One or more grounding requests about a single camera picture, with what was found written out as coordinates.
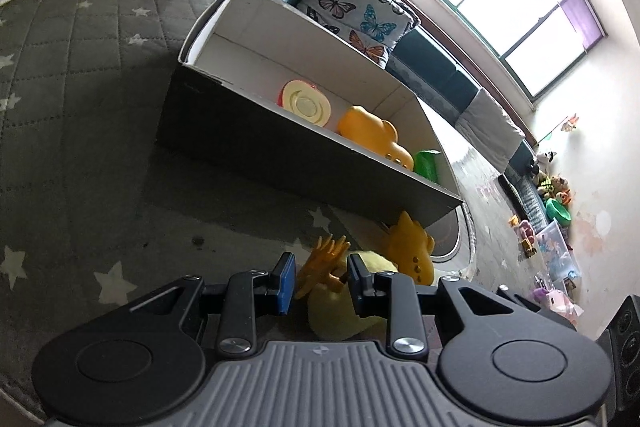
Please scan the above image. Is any small orange rubber toy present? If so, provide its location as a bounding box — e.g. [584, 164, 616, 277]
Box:
[383, 211, 435, 286]

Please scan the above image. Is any grey star quilted tablecloth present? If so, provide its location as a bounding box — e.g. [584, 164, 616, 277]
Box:
[1, 0, 386, 421]

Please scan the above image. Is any blue sofa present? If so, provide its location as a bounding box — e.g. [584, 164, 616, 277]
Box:
[242, 0, 551, 233]

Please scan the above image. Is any large orange rubber toy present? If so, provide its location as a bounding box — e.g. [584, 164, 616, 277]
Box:
[337, 106, 414, 171]

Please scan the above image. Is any butterfly print pillow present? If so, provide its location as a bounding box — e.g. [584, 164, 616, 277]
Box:
[297, 0, 419, 68]

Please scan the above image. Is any white sofa cushion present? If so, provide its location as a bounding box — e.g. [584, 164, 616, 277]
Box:
[454, 89, 525, 173]

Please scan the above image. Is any yellow plush duck toy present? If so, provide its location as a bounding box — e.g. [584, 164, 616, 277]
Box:
[294, 234, 386, 341]

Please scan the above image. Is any green toy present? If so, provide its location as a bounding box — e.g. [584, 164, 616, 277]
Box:
[413, 150, 440, 183]

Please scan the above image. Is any black induction cooktop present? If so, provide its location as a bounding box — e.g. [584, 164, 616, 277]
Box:
[425, 202, 475, 271]

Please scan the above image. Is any round yellow disc toy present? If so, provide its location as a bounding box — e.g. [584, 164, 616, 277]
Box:
[278, 79, 332, 127]

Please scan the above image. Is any black remote control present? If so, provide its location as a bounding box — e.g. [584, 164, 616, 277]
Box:
[497, 174, 528, 221]

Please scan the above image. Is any green bowl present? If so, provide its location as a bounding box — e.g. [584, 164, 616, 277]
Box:
[544, 198, 572, 228]

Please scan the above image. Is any dark cardboard box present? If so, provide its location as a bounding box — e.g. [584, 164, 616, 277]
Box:
[157, 0, 462, 225]

